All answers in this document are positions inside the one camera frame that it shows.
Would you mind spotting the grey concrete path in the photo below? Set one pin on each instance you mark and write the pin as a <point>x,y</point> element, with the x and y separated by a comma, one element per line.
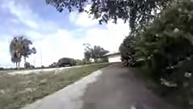
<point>101,93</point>

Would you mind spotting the palm tree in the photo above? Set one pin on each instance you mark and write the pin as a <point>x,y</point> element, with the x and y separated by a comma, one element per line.
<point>20,48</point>

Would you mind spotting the white low building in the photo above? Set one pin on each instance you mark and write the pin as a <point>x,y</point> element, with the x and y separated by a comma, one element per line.
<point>114,57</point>

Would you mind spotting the large green hedge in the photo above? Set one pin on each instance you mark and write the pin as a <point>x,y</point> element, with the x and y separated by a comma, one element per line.
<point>174,50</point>

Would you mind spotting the dry grass field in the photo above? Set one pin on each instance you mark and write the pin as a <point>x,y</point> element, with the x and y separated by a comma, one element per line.
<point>24,88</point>

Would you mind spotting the group of palm trees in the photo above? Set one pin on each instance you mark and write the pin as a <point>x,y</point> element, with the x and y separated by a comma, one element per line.
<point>95,52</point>

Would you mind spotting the dark round bush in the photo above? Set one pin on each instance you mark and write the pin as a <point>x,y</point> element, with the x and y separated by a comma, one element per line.
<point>65,62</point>

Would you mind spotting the overhanging tree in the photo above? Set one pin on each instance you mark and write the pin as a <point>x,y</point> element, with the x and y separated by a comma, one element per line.
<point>120,1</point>

